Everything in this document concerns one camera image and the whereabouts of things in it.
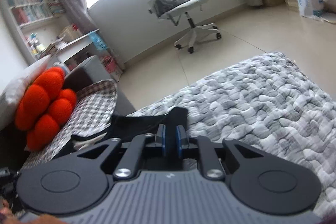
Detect blue plastic bag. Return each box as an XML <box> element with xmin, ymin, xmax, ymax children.
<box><xmin>88</xmin><ymin>31</ymin><xmax>108</xmax><ymax>51</ymax></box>

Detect grey checkered sofa blanket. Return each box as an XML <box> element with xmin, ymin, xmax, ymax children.
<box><xmin>21</xmin><ymin>80</ymin><xmax>117</xmax><ymax>170</ymax></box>

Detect white pillow with text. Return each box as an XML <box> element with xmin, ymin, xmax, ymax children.
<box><xmin>0</xmin><ymin>55</ymin><xmax>51</xmax><ymax>130</ymax></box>

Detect white bookshelf desk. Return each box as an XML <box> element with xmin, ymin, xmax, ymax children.
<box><xmin>1</xmin><ymin>0</ymin><xmax>122</xmax><ymax>81</ymax></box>

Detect beige and black fleece garment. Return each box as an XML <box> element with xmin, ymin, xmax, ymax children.
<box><xmin>67</xmin><ymin>107</ymin><xmax>196</xmax><ymax>170</ymax></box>

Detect orange flower-shaped cushion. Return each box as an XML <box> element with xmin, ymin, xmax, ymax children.
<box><xmin>14</xmin><ymin>67</ymin><xmax>77</xmax><ymax>152</ymax></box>

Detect grey patterned quilt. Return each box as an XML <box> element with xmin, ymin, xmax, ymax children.
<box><xmin>134</xmin><ymin>52</ymin><xmax>335</xmax><ymax>217</ymax></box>

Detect dark grey sofa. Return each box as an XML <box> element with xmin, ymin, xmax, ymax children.
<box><xmin>1</xmin><ymin>56</ymin><xmax>135</xmax><ymax>170</ymax></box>

